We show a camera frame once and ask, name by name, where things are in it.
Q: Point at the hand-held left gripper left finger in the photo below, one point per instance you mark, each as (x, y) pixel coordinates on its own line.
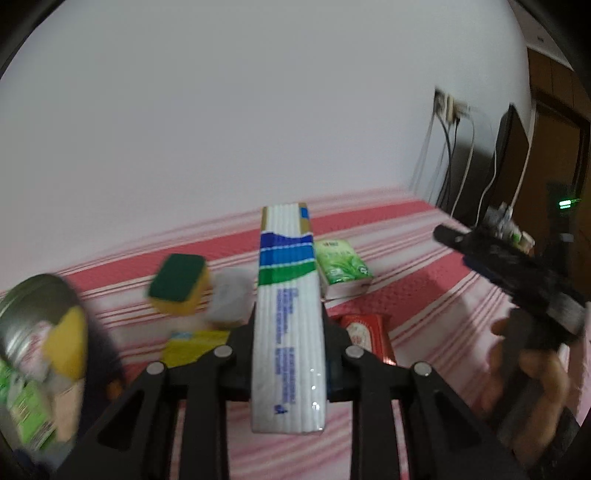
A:
(240, 364)

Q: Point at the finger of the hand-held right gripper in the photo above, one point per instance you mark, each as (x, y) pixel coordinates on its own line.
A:
(487, 273)
(466, 243)

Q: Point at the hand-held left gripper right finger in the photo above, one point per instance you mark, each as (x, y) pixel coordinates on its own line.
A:
(334, 369)

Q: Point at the yellow packet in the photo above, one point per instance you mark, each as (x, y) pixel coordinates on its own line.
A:
(194, 346)

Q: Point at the red foil packet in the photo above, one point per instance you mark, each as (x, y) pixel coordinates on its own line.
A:
(369, 330)

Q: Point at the white and blue tissue pack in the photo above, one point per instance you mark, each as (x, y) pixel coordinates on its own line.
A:
(286, 323)

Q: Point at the round metal tin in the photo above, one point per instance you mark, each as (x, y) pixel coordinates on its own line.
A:
(18, 304)

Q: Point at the person's right forearm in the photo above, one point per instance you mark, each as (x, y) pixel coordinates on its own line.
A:
(561, 447)

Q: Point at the person's right hand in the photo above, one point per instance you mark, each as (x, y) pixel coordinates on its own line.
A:
(547, 392)

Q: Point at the cluster of small containers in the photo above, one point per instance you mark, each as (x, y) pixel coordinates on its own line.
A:
(505, 226)

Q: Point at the red and white striped blanket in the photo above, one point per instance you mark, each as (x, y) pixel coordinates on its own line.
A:
(415, 300)

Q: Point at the dark device with green light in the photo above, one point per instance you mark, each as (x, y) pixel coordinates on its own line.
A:
(565, 217)

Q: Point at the black monitor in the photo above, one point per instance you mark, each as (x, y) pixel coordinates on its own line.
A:
(510, 147)

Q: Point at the brown wooden wardrobe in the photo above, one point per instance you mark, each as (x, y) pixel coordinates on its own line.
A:
(554, 101)

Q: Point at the wall socket with chargers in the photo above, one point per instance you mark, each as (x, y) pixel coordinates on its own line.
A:
(458, 110)

